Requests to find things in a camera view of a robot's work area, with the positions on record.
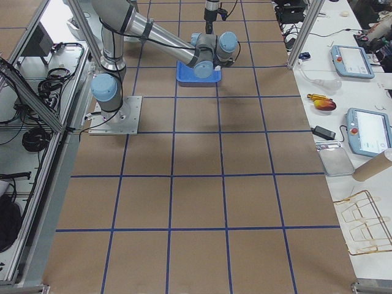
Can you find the far teach pendant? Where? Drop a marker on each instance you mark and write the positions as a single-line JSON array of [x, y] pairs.
[[351, 62]]

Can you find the mango fruit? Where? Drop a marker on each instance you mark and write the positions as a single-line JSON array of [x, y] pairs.
[[324, 104]]

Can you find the gold wire rack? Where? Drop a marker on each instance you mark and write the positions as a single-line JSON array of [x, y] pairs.
[[365, 228]]

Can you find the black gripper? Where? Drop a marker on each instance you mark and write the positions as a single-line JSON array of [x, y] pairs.
[[210, 13]]

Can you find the aluminium frame post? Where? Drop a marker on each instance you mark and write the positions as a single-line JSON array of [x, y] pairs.
[[311, 16]]

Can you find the blue plastic tray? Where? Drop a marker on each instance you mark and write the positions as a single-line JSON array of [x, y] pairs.
[[185, 76]]

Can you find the teach pendant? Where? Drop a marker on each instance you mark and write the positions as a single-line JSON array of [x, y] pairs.
[[351, 62], [369, 132]]

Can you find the black power adapter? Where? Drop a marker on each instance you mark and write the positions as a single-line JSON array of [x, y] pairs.
[[323, 133]]

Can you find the near teach pendant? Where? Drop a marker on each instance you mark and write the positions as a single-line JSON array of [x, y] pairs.
[[369, 132]]

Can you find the clear plastic lidded box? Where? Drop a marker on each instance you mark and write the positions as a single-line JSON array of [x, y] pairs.
[[336, 162]]

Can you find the gold bottle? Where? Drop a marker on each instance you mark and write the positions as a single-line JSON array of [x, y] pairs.
[[314, 97]]

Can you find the clear light bulb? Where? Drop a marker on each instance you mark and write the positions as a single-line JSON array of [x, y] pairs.
[[329, 85]]

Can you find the cardboard tube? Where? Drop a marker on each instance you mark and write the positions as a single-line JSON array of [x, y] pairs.
[[374, 166]]

